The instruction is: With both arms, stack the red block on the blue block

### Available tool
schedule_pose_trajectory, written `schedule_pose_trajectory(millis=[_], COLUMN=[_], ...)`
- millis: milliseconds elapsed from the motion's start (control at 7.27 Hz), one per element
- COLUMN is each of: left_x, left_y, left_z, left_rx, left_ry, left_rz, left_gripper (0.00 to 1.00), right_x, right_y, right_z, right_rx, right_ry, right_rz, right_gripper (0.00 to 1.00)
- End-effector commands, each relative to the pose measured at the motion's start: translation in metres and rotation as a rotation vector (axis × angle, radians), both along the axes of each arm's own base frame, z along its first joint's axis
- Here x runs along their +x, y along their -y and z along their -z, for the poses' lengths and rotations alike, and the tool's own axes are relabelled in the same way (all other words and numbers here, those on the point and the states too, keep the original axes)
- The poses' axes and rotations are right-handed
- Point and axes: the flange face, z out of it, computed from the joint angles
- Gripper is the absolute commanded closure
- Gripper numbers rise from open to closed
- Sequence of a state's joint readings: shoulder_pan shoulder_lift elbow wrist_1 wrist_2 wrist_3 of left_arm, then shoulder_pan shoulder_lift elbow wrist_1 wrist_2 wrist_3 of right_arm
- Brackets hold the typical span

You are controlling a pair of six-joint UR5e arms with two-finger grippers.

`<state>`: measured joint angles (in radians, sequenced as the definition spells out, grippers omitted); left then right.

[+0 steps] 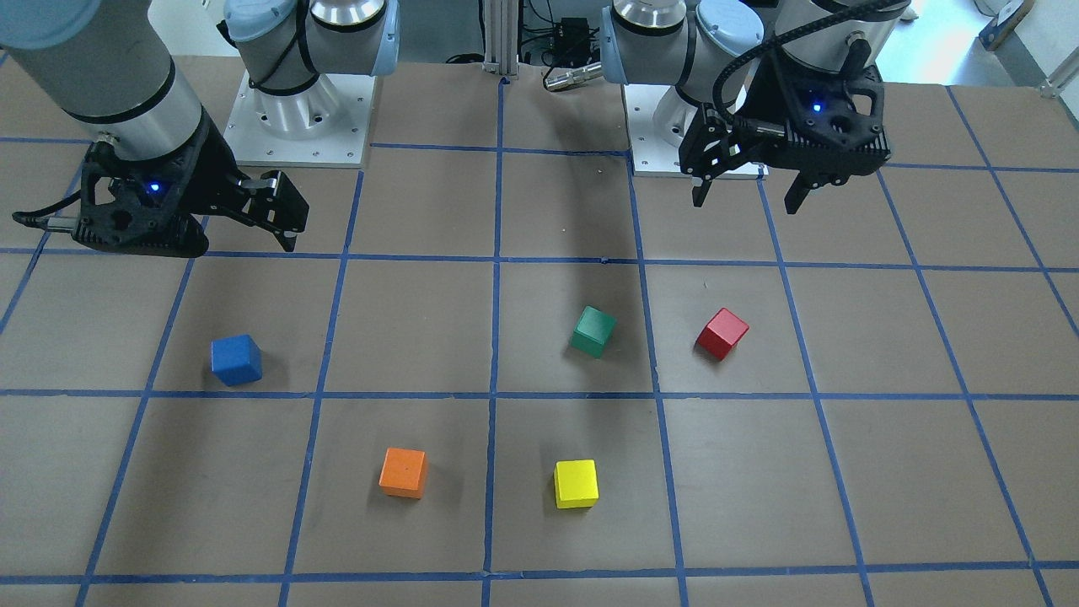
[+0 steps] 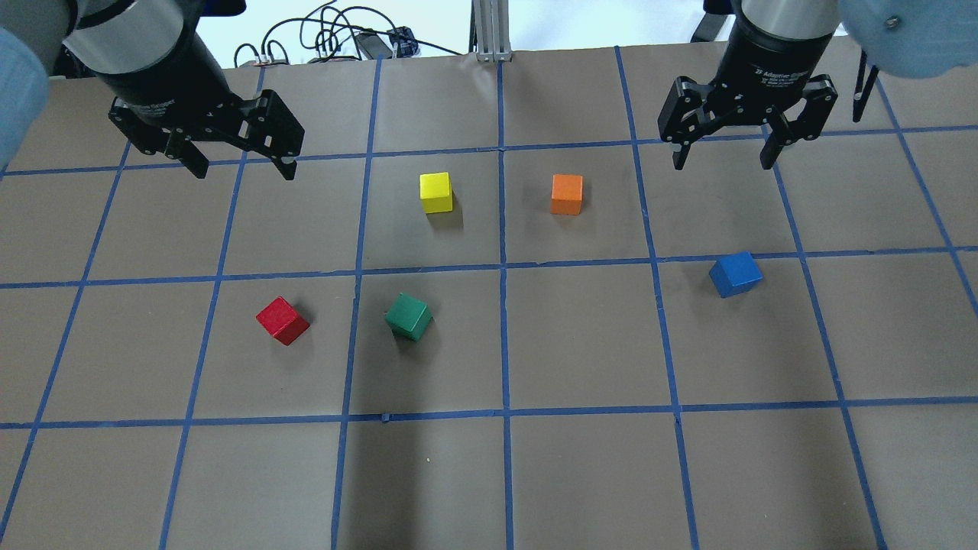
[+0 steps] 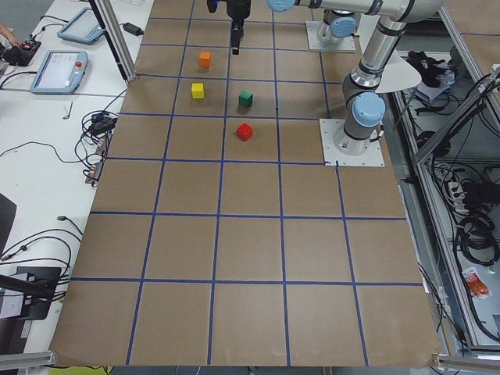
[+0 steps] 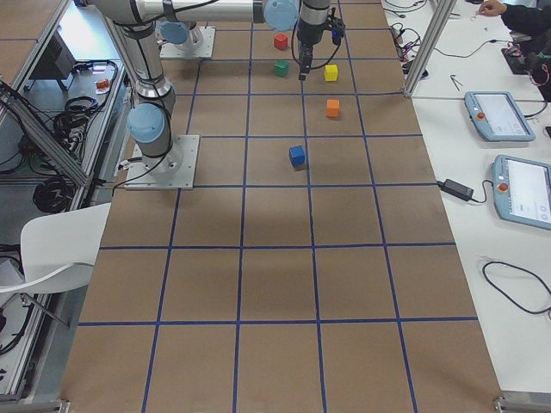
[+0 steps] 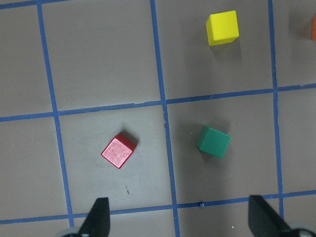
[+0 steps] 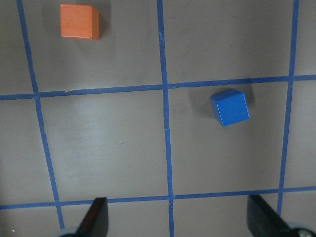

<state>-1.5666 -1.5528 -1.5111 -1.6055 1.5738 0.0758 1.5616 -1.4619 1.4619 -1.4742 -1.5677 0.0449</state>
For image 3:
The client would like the black joystick controller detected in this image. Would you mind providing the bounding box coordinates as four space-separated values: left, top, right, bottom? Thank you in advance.
2 39 41 66

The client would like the green wooden block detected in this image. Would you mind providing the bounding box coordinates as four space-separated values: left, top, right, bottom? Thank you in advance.
238 89 254 108

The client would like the person's hand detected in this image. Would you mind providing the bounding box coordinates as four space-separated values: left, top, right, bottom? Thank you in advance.
0 22 22 47

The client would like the black monitor stand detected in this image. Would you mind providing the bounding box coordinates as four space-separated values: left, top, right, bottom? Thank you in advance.
1 266 62 320

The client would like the red snack packet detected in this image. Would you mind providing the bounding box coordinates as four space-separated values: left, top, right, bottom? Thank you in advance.
462 267 491 299

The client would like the blue teach pendant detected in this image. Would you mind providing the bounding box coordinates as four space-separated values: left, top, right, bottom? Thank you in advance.
30 50 88 95
57 7 103 45

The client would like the brown paper table mat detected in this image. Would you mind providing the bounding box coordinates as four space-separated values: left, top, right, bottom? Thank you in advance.
51 1 441 366

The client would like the yellow wooden block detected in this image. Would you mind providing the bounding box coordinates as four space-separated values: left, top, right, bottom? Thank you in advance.
191 82 205 99

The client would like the aluminium frame post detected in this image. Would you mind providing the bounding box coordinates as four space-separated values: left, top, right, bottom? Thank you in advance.
89 0 137 83

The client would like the red wooden block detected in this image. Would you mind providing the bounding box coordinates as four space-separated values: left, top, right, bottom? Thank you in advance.
236 123 253 141

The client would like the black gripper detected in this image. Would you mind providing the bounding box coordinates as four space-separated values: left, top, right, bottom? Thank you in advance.
227 0 251 55

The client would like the metal allen key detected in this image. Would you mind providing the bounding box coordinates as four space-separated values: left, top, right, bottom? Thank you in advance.
62 102 73 120

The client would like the black power adapter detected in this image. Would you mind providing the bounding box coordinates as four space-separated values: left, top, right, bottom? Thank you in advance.
122 23 144 36

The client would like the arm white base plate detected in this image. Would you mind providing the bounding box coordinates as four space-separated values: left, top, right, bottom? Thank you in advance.
305 21 356 53
320 119 385 167

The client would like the white plastic chair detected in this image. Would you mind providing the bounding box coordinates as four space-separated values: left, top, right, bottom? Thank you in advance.
375 50 422 94

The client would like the far blue teach pendant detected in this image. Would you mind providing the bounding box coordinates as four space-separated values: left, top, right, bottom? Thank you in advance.
57 7 103 45

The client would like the orange wooden block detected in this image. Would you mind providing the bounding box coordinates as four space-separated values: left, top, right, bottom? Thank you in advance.
198 51 212 68

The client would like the near blue teach pendant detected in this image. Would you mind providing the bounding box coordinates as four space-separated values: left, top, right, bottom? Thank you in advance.
30 50 88 95

